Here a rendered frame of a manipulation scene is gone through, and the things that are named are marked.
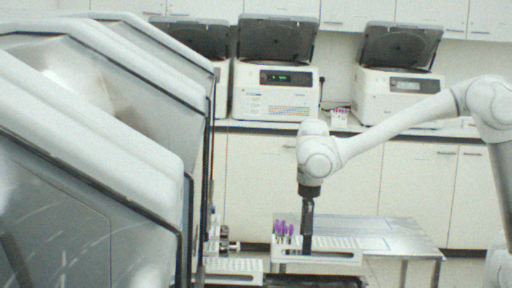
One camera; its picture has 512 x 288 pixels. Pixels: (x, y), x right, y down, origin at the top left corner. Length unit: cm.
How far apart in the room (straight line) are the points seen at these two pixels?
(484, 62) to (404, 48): 74
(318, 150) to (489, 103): 51
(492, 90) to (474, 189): 279
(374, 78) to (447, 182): 86
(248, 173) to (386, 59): 131
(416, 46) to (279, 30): 96
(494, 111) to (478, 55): 330
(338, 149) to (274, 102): 242
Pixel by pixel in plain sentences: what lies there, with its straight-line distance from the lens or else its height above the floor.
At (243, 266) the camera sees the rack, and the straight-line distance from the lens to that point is 219.
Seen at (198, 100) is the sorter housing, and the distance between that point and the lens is 174.
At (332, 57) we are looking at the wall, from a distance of 502.
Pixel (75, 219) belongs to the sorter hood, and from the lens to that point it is 76.
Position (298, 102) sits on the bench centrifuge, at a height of 104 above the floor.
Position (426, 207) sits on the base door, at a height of 37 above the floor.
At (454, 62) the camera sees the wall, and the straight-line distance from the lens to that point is 524.
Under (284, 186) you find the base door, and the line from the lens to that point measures 450.
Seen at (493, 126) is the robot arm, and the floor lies 138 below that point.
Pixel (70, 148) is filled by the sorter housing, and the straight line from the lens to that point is 90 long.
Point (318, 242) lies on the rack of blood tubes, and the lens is 227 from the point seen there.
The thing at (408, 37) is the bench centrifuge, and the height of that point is 149.
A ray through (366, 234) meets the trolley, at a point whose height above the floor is 82.
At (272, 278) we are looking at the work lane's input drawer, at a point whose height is 80.
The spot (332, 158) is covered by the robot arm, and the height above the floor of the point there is 126.
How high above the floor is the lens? 170
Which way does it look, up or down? 12 degrees down
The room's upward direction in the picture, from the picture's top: 3 degrees clockwise
